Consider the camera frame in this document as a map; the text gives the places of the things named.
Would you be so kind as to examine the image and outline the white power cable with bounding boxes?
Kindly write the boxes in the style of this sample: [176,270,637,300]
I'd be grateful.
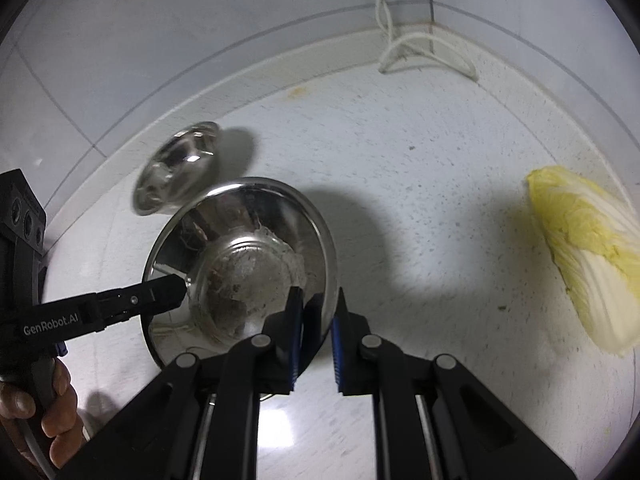
[351,0,480,83]

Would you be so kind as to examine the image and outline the small steel bowl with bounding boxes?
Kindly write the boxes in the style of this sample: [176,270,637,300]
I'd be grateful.
[131,122,220,216]

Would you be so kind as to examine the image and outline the person's left hand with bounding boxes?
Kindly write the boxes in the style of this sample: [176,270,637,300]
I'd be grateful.
[1,360,86,468]

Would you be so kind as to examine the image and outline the medium steel bowl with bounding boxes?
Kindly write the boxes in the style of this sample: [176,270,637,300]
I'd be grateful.
[141,177,338,370]

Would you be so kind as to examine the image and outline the napa cabbage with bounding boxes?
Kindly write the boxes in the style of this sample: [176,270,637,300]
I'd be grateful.
[526,166,639,356]

